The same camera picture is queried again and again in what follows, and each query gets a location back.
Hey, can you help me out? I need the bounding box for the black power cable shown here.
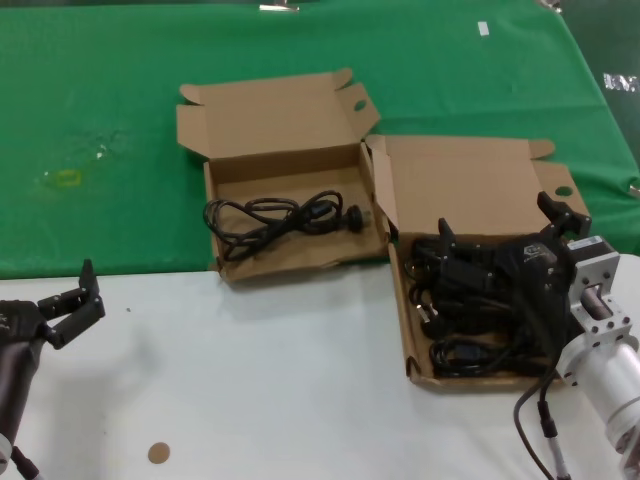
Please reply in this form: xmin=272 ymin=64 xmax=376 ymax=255
xmin=428 ymin=335 xmax=562 ymax=379
xmin=202 ymin=189 xmax=374 ymax=262
xmin=407 ymin=237 xmax=526 ymax=329

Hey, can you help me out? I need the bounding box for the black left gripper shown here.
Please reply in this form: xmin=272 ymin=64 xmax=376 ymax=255
xmin=0 ymin=258 xmax=107 ymax=351

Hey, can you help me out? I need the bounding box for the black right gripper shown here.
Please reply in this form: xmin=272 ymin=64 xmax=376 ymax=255
xmin=438 ymin=191 xmax=593 ymax=362

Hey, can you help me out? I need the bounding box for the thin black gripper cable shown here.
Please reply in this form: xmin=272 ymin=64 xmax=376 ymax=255
xmin=513 ymin=367 xmax=564 ymax=480

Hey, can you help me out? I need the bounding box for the green table cloth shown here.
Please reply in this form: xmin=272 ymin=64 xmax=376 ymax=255
xmin=0 ymin=0 xmax=640 ymax=280

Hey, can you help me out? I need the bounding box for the black cable with silver connector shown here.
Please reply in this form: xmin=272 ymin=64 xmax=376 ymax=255
xmin=536 ymin=393 xmax=572 ymax=480

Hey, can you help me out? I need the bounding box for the silver foil strip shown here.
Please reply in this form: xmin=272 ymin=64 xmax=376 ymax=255
xmin=602 ymin=73 xmax=640 ymax=93

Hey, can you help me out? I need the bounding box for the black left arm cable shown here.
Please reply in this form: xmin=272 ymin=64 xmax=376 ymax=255
xmin=9 ymin=444 xmax=44 ymax=480

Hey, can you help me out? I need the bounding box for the open brown cardboard box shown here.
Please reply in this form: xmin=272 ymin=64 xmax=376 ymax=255
xmin=175 ymin=68 xmax=392 ymax=282
xmin=366 ymin=133 xmax=593 ymax=396

